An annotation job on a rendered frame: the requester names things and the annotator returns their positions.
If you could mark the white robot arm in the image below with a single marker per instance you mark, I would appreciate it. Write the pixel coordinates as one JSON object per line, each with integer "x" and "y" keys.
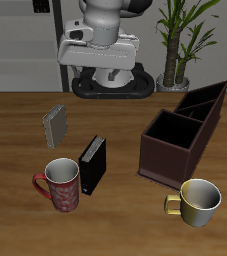
{"x": 103, "y": 20}

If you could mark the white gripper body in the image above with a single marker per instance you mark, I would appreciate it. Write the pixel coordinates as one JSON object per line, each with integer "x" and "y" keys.
{"x": 98, "y": 55}

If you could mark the yellow and white mug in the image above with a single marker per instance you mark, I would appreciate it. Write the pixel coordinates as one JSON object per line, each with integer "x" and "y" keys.
{"x": 198, "y": 206}

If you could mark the greyish yellow book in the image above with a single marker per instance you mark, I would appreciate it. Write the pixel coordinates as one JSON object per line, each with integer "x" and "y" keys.
{"x": 56, "y": 128}

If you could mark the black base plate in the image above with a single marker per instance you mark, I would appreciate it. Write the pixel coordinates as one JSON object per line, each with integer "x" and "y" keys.
{"x": 113, "y": 92}

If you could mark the grey shelf unit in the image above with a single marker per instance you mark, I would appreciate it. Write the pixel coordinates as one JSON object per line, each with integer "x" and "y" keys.
{"x": 21, "y": 50}

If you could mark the dark brown desk caddy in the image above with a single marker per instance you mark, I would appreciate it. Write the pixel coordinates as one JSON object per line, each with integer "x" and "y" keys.
{"x": 171, "y": 156}

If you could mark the green pot plant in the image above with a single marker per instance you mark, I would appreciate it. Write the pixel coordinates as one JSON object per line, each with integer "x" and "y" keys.
{"x": 171, "y": 60}

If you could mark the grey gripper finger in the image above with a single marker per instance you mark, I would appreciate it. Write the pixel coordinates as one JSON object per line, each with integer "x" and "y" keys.
{"x": 75, "y": 71}
{"x": 112, "y": 75}

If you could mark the red patterned mug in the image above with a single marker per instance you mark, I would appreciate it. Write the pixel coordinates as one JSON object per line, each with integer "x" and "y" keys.
{"x": 65, "y": 193}

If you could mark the black book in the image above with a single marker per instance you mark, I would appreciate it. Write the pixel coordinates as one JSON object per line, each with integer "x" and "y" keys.
{"x": 95, "y": 166}

